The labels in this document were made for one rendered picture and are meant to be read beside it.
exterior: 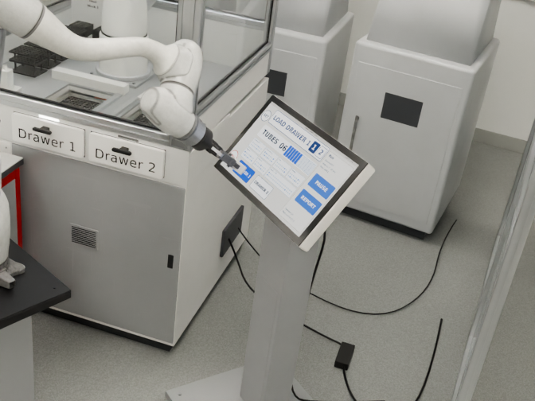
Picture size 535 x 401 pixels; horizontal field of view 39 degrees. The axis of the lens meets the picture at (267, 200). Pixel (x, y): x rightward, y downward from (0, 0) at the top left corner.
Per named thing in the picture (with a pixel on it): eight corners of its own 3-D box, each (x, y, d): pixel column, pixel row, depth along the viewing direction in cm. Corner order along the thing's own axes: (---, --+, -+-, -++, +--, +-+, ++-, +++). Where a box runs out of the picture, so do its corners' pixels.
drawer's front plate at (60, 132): (82, 158, 277) (82, 131, 272) (12, 140, 283) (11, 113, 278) (84, 157, 279) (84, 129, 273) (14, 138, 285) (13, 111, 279)
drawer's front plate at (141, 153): (162, 180, 271) (163, 152, 266) (88, 160, 277) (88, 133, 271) (163, 177, 272) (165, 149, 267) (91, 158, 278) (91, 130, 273)
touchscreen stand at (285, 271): (220, 483, 260) (255, 231, 210) (165, 396, 292) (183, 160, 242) (337, 436, 285) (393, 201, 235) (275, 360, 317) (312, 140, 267)
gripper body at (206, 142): (210, 130, 224) (229, 145, 230) (197, 118, 230) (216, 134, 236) (194, 149, 224) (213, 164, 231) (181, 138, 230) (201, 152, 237)
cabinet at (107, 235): (174, 360, 310) (189, 189, 271) (-44, 291, 331) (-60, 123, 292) (248, 246, 391) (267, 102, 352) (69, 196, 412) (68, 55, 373)
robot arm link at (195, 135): (186, 107, 226) (199, 117, 230) (167, 130, 227) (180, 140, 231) (200, 118, 220) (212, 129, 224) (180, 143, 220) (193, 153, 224)
